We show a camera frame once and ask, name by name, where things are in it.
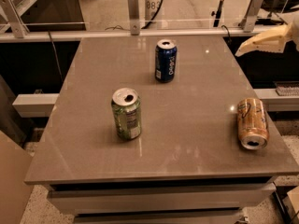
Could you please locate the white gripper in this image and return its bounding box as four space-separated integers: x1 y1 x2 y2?
235 14 299 57

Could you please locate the orange soda can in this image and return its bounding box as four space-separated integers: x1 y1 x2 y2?
237 98 269 150

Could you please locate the blue Pepsi can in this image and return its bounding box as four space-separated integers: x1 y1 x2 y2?
155 39 178 83

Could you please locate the green soda can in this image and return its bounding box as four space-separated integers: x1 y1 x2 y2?
111 88 141 140

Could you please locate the black stand with knob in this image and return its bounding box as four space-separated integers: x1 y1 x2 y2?
211 0 224 27

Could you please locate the grey table with drawers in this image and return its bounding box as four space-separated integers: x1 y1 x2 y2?
25 35 298 224

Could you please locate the white shelf block left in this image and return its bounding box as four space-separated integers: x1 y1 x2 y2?
12 93 59 118

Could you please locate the brown panel lower left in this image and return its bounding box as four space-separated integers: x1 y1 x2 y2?
0 132 33 224

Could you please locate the right metal bracket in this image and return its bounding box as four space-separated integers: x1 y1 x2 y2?
240 0 263 33

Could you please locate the metal bracket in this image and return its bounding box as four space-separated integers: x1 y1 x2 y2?
240 0 263 33
0 0 28 38
127 0 140 35

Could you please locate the horizontal aluminium rail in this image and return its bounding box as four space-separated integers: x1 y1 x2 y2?
0 26 273 43

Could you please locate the black cable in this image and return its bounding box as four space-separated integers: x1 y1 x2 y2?
105 0 165 32

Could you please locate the middle metal bracket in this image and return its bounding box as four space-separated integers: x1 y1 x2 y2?
127 0 140 35

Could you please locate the left metal bracket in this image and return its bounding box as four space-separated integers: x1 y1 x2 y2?
0 0 28 38

